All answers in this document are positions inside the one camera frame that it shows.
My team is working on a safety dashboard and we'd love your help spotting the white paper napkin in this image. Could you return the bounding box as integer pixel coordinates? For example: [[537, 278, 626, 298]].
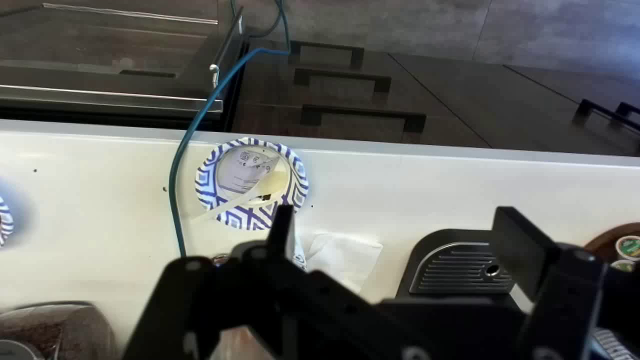
[[290, 229, 385, 296]]

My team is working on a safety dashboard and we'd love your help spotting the black wire pod carousel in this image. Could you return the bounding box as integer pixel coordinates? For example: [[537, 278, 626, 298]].
[[584, 223, 640, 275]]

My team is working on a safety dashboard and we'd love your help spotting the dark wood cabinet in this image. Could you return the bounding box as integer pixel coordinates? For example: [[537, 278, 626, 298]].
[[227, 38, 640, 159]]

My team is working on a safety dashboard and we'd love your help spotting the black silver Keurig coffee maker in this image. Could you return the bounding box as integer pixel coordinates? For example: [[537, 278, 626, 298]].
[[396, 229, 536, 305]]

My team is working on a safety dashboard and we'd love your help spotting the blue patterned paper plate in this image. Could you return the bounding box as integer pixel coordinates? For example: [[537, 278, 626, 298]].
[[193, 137, 311, 233], [0, 193, 15, 249]]

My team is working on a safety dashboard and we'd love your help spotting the glass coffee carafe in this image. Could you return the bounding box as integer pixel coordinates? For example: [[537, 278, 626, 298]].
[[0, 301, 119, 360]]

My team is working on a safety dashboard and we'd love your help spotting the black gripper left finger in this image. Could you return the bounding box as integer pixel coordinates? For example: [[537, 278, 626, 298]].
[[265, 202, 297, 269]]

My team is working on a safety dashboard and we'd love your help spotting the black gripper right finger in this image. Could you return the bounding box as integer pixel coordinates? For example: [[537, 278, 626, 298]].
[[489, 204, 610, 360]]

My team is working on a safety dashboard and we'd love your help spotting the blue cable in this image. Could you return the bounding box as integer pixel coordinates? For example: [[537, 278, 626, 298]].
[[166, 0, 293, 261]]

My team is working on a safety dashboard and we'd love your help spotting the coffee pod green lid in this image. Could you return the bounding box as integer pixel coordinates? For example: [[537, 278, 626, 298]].
[[614, 234, 640, 263]]

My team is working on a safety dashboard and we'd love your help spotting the black drawer handle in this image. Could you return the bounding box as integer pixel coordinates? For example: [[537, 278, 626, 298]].
[[300, 103, 427, 137], [291, 67, 394, 96], [573, 99, 640, 137], [287, 40, 365, 71]]

